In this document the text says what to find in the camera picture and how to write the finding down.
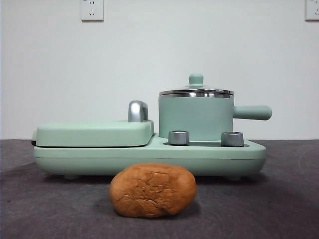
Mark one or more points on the glass lid with green knob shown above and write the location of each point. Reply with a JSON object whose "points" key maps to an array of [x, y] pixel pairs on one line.
{"points": [[196, 79]]}

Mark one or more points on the brown potato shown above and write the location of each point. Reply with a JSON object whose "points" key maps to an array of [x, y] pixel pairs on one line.
{"points": [[152, 191]]}

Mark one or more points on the silver control knob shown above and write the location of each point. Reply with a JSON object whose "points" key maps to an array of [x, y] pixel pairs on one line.
{"points": [[178, 137], [232, 139]]}

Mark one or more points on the mint green breakfast maker base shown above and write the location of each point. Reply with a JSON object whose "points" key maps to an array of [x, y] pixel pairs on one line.
{"points": [[149, 155]]}

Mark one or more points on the mint green grill cover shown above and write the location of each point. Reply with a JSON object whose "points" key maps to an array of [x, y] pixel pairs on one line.
{"points": [[87, 134]]}

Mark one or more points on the white wall socket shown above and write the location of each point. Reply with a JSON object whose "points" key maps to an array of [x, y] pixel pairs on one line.
{"points": [[91, 11], [312, 10]]}

